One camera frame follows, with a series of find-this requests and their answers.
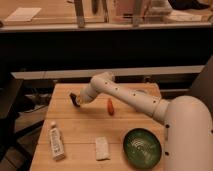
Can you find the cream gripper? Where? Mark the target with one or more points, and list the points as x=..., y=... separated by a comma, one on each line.
x=81, y=99

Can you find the black eraser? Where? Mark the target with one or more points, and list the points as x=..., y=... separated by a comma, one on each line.
x=74, y=98

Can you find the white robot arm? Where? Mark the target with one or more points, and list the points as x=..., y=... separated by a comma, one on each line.
x=188, y=125

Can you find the orange carrot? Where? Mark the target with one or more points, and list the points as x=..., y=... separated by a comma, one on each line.
x=110, y=107

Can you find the white tube with label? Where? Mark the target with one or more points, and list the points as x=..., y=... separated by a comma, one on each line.
x=56, y=143

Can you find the white paper cup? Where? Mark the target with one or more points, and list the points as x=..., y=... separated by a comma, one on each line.
x=142, y=91

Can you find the green glass bowl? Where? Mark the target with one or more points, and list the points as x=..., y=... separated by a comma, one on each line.
x=142, y=148

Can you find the white paper sheet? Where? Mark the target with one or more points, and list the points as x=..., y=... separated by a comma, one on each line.
x=23, y=14

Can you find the wooden post left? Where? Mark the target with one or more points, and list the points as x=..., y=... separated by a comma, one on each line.
x=79, y=13

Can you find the wooden post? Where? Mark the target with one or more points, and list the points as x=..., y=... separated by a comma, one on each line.
x=136, y=13
x=79, y=13

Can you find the wooden post right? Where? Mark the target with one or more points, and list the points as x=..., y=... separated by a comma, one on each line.
x=136, y=13

